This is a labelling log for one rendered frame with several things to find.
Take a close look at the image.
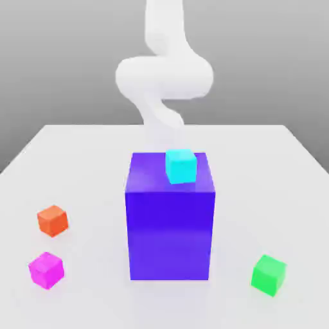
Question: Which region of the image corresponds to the small cyan cube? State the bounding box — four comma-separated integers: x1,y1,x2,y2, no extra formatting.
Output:
164,148,198,185

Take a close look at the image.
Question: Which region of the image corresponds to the small orange cube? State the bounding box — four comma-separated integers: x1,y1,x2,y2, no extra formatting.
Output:
37,204,69,238

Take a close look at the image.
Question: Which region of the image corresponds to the small green cube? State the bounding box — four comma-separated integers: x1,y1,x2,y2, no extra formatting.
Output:
250,254,288,298

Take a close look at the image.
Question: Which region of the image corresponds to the small magenta cube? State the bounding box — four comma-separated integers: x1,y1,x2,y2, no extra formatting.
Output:
28,251,65,290

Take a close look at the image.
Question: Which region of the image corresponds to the large purple box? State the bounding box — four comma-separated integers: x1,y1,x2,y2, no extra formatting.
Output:
124,152,216,281

